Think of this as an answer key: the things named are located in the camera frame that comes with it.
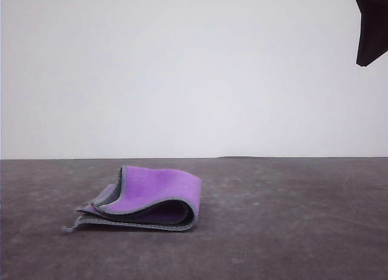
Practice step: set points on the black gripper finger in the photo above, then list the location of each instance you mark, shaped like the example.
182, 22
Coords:
371, 31

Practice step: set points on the purple towel with grey hem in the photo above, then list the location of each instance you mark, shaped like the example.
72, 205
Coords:
157, 192

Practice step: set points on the grey table cloth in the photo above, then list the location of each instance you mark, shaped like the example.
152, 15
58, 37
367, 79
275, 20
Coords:
272, 231

